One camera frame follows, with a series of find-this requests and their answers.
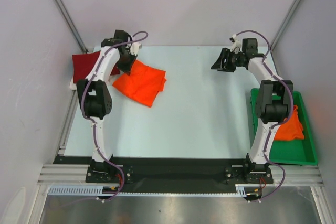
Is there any corner frame post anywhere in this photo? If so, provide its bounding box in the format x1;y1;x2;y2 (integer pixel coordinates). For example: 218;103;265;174
53;0;88;53
270;0;303;52

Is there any folded white t-shirt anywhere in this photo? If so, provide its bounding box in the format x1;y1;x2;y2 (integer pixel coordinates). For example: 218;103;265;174
69;75;119;91

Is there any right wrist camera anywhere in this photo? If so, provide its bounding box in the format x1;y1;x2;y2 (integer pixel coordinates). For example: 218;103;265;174
229;34;242;53

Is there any green plastic bin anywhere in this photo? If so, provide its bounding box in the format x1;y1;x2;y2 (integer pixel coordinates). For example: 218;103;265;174
250;88;320;166

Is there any grey cable duct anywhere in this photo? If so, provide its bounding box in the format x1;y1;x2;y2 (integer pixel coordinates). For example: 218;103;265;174
48;185;121;196

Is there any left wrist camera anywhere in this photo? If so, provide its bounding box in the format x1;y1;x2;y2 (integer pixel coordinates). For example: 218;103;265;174
130;42;142;55

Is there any aluminium frame rail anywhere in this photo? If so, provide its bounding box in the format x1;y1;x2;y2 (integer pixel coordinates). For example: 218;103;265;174
36;163;90;186

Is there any orange t-shirt in bin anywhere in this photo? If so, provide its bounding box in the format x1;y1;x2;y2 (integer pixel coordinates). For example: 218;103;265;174
274;105;305;142

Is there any folded red t-shirt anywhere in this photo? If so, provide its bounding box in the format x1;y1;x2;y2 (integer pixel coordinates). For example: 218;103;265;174
72;51;121;83

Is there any left corner frame post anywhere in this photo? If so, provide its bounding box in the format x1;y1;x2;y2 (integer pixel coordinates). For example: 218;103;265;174
53;0;88;53

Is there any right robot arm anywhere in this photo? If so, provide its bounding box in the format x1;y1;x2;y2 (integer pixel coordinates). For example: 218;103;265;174
211;35;293;184

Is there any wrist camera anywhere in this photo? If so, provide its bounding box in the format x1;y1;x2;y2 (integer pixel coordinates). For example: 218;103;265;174
229;34;242;53
130;42;142;55

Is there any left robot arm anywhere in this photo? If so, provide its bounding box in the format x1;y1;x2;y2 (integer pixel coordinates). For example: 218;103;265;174
76;30;141;183

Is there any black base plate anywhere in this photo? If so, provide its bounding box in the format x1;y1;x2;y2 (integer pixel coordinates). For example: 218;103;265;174
53;156;274;194

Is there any orange t-shirt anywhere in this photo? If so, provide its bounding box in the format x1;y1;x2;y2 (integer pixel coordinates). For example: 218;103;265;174
274;105;305;142
112;60;166;108

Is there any right corner frame post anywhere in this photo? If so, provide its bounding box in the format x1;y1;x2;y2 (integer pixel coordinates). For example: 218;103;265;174
270;0;303;52

